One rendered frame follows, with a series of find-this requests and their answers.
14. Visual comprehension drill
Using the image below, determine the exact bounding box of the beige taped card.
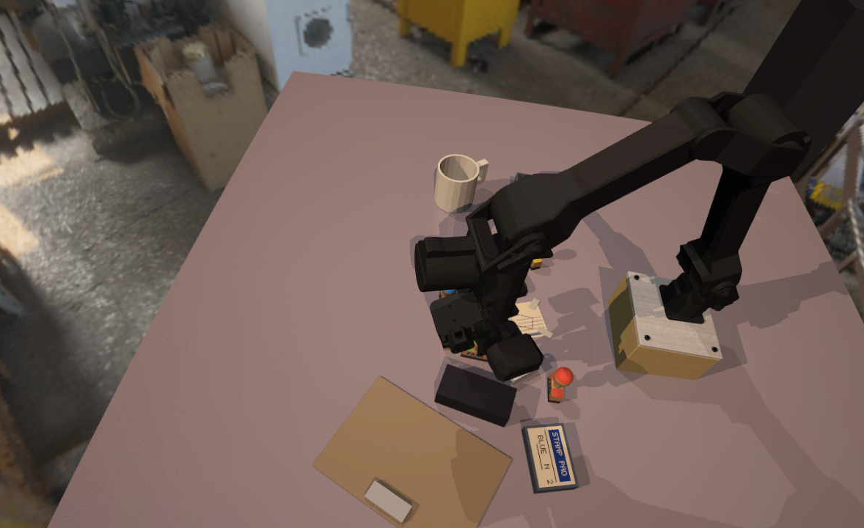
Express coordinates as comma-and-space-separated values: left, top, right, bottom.
508, 298, 553, 338

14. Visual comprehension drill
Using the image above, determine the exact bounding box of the beige mug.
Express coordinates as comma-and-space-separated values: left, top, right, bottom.
434, 155, 489, 213

